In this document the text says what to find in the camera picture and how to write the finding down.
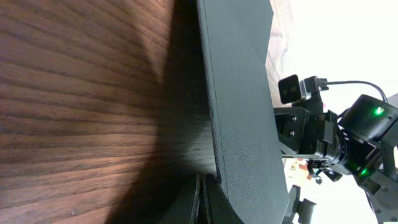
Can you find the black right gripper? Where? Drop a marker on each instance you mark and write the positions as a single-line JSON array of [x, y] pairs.
[[311, 134]]

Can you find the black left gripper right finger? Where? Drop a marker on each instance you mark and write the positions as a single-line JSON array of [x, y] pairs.
[[216, 207]]

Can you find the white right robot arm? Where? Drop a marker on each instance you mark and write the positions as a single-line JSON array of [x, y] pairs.
[[360, 143]]

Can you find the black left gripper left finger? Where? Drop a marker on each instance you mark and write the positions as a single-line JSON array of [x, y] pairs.
[[184, 209]]

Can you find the black box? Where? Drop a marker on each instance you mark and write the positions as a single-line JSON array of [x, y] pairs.
[[234, 38]]

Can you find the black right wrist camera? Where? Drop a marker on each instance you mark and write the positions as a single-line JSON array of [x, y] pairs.
[[292, 90]]

